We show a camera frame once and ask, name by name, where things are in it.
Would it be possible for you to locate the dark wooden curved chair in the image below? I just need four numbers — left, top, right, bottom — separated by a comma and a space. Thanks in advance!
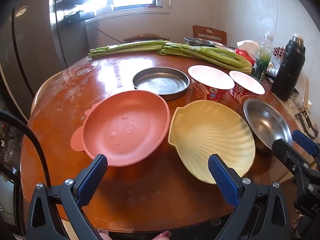
123, 33, 168, 43

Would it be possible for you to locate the clear bottle with green label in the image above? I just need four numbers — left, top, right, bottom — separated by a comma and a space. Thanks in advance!
251, 31, 274, 81

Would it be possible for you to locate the red instant noodle bowl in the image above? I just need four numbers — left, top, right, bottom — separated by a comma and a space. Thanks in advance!
229, 70, 265, 105
187, 65, 235, 103

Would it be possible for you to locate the pink bear-shaped plate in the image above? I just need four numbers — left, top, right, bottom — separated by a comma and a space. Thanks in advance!
71, 90, 170, 167

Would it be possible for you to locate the grey refrigerator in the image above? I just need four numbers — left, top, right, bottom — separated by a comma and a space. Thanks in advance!
0, 0, 88, 120

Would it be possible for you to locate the black braided cable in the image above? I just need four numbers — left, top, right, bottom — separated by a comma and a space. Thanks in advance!
0, 110, 50, 188

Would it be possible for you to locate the light wooden stick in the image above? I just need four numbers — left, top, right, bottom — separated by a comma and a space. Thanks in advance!
302, 76, 313, 111

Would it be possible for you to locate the black thermos flask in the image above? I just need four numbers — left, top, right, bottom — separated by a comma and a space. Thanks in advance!
271, 34, 306, 102

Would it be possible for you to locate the red tissue pack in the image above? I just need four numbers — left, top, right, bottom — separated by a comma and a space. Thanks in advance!
234, 40, 260, 67

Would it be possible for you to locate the clear glass cup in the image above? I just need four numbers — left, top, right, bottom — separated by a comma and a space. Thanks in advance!
291, 89, 303, 108

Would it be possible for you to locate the black metal bracket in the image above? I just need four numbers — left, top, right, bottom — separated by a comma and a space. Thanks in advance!
295, 111, 317, 138

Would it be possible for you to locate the white enamel bowl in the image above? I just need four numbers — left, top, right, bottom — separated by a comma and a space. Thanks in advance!
215, 42, 237, 49

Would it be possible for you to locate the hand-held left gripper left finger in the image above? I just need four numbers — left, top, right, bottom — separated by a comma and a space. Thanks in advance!
26, 154, 108, 240

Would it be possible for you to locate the steel basin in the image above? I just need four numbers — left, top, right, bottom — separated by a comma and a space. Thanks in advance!
184, 37, 217, 47

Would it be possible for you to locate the round metal tray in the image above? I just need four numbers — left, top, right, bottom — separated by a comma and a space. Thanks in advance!
132, 67, 190, 102

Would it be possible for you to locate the yellow shell-shaped plate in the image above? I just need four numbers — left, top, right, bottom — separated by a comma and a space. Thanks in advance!
168, 99, 256, 184

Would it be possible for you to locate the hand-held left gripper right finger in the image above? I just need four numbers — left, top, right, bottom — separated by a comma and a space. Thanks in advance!
208, 154, 292, 240

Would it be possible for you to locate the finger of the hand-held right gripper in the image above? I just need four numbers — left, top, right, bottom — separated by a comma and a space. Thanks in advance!
272, 138, 320, 188
292, 129, 320, 168

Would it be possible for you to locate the wooden chair with carved back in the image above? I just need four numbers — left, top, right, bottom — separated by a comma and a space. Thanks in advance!
192, 25, 227, 46

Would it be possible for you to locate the stainless steel bowl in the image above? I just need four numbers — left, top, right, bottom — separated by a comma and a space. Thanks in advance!
243, 98, 293, 155

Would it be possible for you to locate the tied celery bunch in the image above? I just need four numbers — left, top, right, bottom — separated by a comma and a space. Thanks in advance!
157, 42, 253, 75

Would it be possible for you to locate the black electronic box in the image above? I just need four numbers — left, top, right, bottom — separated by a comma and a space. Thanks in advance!
64, 10, 97, 25

